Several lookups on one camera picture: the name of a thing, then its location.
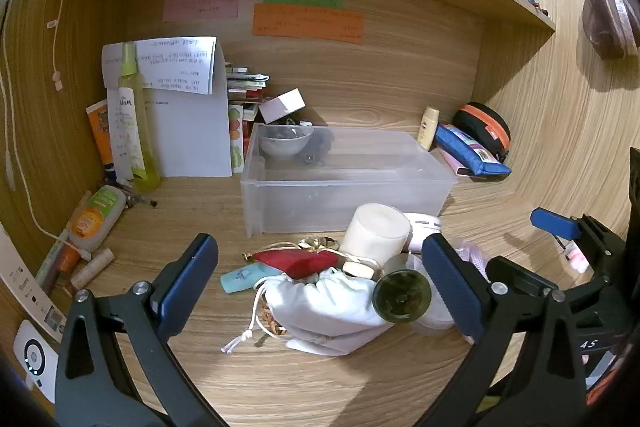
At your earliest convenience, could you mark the white power strip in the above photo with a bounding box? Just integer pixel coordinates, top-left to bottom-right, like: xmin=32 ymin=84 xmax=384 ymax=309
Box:
xmin=0 ymin=227 xmax=67 ymax=340

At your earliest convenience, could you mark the glass bowl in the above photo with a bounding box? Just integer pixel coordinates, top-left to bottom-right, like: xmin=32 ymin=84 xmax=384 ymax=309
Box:
xmin=258 ymin=126 xmax=316 ymax=160

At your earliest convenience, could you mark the stack of booklets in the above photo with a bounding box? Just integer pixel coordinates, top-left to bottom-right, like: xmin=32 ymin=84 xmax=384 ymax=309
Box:
xmin=226 ymin=63 xmax=271 ymax=108

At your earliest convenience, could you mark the white round case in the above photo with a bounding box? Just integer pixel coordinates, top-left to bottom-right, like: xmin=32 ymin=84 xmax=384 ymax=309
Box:
xmin=401 ymin=213 xmax=444 ymax=254

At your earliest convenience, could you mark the cream sunscreen bottle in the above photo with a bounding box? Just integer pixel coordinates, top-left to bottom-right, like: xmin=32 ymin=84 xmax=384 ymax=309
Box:
xmin=417 ymin=105 xmax=441 ymax=152

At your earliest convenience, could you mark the white cable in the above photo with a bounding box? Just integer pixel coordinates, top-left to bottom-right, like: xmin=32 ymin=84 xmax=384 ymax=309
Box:
xmin=0 ymin=0 xmax=87 ymax=253

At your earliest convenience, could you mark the orange paper note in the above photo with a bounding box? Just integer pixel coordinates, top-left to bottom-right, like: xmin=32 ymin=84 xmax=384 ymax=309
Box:
xmin=252 ymin=3 xmax=365 ymax=46

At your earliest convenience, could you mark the light blue bottle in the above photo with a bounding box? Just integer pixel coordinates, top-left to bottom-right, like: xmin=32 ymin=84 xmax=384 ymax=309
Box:
xmin=221 ymin=263 xmax=269 ymax=294

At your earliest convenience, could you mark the orange label lotion bottle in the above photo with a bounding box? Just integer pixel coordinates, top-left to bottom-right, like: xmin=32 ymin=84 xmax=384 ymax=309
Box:
xmin=67 ymin=185 xmax=127 ymax=253

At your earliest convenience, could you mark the black and orange case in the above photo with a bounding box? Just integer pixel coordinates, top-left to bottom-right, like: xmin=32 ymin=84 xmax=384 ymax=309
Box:
xmin=452 ymin=102 xmax=512 ymax=164

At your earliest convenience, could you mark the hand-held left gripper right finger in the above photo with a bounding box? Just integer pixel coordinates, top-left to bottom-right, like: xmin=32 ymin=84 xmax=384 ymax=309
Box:
xmin=415 ymin=233 xmax=588 ymax=427

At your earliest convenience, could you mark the translucent plastic cup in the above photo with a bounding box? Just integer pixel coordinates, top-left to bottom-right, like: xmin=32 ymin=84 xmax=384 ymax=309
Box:
xmin=384 ymin=253 xmax=458 ymax=338

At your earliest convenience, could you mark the fruit print box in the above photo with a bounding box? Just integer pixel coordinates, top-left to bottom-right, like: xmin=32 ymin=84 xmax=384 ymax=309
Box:
xmin=228 ymin=103 xmax=259 ymax=171

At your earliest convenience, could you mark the red cloth pouch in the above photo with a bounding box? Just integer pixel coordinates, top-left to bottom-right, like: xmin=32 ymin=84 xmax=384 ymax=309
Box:
xmin=251 ymin=249 xmax=339 ymax=281

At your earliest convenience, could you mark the orange tube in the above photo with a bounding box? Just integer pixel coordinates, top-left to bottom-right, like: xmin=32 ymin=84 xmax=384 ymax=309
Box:
xmin=85 ymin=100 xmax=117 ymax=180

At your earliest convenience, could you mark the white device with blue lights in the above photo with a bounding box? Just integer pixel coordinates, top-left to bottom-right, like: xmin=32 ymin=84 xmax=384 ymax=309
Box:
xmin=13 ymin=319 xmax=62 ymax=404

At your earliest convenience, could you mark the brown hanging bag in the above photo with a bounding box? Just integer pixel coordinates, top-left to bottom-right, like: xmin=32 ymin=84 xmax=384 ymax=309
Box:
xmin=581 ymin=0 xmax=640 ymax=60

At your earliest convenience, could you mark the gold ribbon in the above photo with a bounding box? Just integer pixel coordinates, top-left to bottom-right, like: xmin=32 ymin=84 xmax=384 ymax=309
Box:
xmin=298 ymin=235 xmax=342 ymax=254

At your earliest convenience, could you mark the pink flat packet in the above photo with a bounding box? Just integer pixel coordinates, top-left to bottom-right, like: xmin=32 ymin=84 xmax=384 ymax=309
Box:
xmin=439 ymin=146 xmax=475 ymax=178

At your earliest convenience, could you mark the white candle jar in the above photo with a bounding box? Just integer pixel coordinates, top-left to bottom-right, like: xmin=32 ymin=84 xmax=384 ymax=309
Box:
xmin=342 ymin=203 xmax=412 ymax=259

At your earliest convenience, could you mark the translucent plastic storage box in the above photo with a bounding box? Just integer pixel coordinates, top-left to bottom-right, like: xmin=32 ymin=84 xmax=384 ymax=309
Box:
xmin=240 ymin=123 xmax=458 ymax=239

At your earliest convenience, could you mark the blue pencil pouch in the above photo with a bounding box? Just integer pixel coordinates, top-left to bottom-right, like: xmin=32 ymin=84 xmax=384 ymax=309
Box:
xmin=433 ymin=122 xmax=512 ymax=180

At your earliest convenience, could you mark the yellow-green spray bottle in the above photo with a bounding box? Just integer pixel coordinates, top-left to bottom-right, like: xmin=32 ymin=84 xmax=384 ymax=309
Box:
xmin=107 ymin=42 xmax=162 ymax=193

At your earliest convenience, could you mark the dark green glass jar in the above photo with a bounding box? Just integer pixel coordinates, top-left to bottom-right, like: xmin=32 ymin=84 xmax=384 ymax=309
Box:
xmin=372 ymin=271 xmax=432 ymax=324

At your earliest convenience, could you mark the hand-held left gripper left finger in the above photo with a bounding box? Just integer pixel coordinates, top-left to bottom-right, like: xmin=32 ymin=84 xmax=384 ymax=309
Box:
xmin=55 ymin=233 xmax=236 ymax=427

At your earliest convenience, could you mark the pink mesh bag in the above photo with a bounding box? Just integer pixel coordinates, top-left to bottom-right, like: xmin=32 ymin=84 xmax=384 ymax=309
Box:
xmin=454 ymin=238 xmax=490 ymax=280

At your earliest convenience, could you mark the black hair clip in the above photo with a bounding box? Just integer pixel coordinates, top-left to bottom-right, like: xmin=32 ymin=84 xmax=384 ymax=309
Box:
xmin=104 ymin=179 xmax=159 ymax=210

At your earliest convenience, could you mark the small white carton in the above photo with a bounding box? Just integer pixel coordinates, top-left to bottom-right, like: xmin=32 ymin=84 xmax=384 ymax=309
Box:
xmin=258 ymin=89 xmax=306 ymax=124

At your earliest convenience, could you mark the small cream box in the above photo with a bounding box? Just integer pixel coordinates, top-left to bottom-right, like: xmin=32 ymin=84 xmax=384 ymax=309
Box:
xmin=342 ymin=259 xmax=377 ymax=281

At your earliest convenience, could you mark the pink and white small item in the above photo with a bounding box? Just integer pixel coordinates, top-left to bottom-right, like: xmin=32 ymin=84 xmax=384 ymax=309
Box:
xmin=565 ymin=241 xmax=592 ymax=275

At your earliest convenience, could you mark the white drawstring pouch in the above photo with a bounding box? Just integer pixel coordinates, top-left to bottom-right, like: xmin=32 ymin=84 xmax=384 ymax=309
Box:
xmin=221 ymin=267 xmax=397 ymax=356

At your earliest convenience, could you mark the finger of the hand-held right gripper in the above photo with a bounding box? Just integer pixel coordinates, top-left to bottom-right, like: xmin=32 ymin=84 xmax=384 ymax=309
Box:
xmin=531 ymin=208 xmax=628 ymax=260
xmin=487 ymin=257 xmax=596 ymax=298

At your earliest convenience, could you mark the beige lip balm stick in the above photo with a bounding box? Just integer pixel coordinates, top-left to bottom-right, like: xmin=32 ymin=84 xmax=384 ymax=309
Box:
xmin=69 ymin=248 xmax=115 ymax=291

